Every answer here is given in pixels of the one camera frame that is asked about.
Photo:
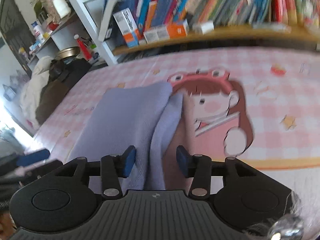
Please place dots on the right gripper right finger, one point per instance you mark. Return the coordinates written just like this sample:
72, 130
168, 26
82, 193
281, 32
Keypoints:
199, 168

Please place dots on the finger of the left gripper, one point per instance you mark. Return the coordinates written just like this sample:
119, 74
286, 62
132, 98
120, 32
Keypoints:
32, 158

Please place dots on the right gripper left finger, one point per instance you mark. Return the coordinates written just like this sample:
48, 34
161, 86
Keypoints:
114, 167

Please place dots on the purple and pink sweater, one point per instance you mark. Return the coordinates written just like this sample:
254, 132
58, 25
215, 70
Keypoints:
156, 120

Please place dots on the cream white garment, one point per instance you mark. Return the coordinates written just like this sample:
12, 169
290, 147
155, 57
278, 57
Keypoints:
31, 92

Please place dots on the brown garment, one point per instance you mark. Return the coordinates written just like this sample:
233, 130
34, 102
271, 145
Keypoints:
51, 96

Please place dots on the pink cartoon table mat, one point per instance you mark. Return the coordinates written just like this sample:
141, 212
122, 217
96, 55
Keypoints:
260, 105

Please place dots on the red tassel ornament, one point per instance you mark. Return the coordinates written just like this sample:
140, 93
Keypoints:
83, 48

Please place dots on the brass bowl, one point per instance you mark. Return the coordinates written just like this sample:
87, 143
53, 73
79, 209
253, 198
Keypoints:
68, 53

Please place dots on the lying white orange box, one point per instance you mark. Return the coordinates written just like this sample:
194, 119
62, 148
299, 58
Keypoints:
167, 31

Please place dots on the white charger block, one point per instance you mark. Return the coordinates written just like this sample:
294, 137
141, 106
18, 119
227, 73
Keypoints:
203, 28

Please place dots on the upright white orange box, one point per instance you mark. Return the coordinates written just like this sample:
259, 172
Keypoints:
127, 27

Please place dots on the wooden bookshelf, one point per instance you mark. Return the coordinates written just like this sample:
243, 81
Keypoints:
118, 27

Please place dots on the white leaning book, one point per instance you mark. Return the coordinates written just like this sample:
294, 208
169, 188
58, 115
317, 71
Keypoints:
105, 21

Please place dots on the row of colourful books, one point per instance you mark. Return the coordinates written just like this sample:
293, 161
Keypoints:
152, 13

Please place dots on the red dictionary books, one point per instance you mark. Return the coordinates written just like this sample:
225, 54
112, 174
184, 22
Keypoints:
304, 13

